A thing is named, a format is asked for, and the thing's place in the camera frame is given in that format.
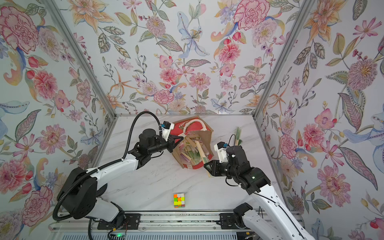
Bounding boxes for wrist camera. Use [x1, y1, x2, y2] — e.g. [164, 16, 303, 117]
[161, 121, 175, 142]
[214, 142, 228, 163]

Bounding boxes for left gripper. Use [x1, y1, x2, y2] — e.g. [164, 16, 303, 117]
[147, 135, 184, 155]

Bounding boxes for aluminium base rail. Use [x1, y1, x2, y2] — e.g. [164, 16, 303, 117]
[48, 209, 250, 233]

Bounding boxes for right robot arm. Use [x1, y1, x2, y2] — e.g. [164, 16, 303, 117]
[204, 142, 313, 240]

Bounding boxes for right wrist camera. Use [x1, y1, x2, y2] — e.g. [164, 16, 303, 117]
[214, 142, 228, 163]

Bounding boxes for green folding fan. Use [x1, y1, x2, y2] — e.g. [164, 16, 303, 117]
[188, 151, 201, 165]
[234, 127, 242, 146]

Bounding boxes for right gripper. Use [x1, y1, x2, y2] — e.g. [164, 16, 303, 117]
[205, 160, 242, 181]

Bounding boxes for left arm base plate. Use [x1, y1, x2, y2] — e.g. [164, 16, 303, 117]
[97, 214, 141, 230]

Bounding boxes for rubik's cube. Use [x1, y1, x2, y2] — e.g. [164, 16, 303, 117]
[173, 193, 186, 208]

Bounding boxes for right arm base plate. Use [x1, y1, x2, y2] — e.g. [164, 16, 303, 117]
[216, 213, 240, 230]

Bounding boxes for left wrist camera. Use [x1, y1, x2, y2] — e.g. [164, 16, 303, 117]
[161, 121, 175, 142]

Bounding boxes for red burlap tote bag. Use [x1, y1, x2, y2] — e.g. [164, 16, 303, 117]
[171, 116, 214, 170]

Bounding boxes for black corrugated cable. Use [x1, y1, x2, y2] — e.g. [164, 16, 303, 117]
[52, 110, 163, 240]

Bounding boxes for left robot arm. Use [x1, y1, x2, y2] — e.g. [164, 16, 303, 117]
[53, 129, 183, 222]

